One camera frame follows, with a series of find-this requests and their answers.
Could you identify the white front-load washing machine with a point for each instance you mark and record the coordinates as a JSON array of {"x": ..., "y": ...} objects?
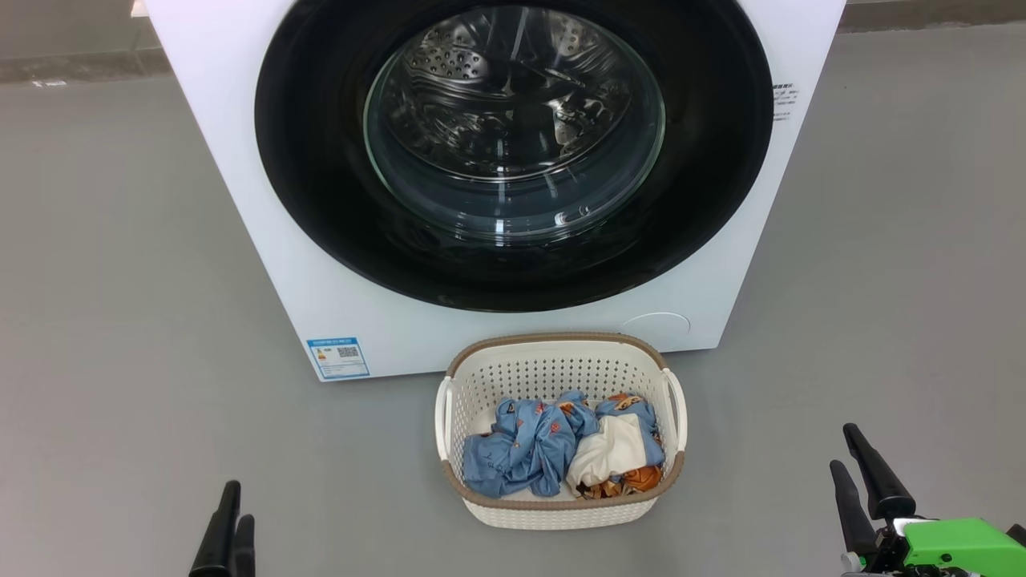
[{"x": 401, "y": 344}]

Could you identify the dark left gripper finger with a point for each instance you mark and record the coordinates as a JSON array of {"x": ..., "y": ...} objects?
[
  {"x": 245, "y": 553},
  {"x": 220, "y": 537}
]

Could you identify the cream perforated laundry basket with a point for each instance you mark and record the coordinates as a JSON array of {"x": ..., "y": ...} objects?
[{"x": 553, "y": 361}]

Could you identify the round white filter cover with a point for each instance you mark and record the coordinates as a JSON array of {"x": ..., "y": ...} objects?
[{"x": 656, "y": 330}]

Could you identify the blue printed garment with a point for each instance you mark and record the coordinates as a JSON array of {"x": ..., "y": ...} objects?
[{"x": 521, "y": 449}]

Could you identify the cream and blue garment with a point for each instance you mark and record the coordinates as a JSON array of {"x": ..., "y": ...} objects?
[{"x": 613, "y": 453}]

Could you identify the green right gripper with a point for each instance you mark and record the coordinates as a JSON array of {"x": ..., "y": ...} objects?
[{"x": 954, "y": 549}]

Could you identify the black round glass washer door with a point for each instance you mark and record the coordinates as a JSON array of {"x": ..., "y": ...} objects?
[{"x": 321, "y": 200}]

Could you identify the blue energy label sticker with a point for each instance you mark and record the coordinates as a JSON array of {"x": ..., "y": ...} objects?
[{"x": 338, "y": 358}]

